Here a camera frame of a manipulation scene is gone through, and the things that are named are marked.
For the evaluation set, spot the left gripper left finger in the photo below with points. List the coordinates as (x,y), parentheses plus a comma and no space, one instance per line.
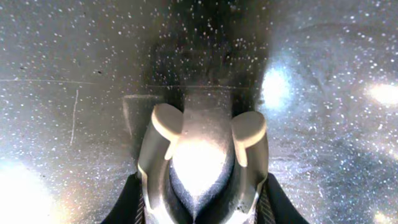
(129,205)

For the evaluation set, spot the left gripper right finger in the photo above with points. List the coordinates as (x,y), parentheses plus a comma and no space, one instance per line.
(275,208)

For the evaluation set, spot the silver wrench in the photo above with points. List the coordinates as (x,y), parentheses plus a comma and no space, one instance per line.
(153,155)

